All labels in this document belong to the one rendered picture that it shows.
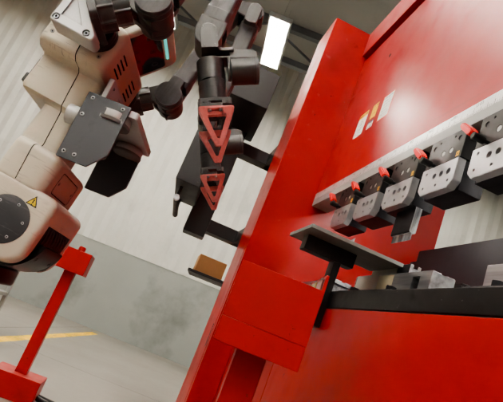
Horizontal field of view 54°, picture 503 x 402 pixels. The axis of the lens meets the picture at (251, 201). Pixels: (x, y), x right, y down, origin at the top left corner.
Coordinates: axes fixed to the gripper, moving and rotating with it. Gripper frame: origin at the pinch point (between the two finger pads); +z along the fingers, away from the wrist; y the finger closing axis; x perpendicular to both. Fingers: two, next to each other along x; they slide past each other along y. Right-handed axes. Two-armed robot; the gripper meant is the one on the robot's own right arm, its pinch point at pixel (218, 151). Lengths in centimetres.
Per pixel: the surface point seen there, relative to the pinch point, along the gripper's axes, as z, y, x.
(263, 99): -73, 131, -32
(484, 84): -17, 12, -67
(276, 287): 27.9, -2.9, -8.2
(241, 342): 36.8, -2.9, -0.9
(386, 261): 22, 30, -42
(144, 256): -88, 731, 95
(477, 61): -27, 18, -71
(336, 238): 15.5, 27.1, -29.2
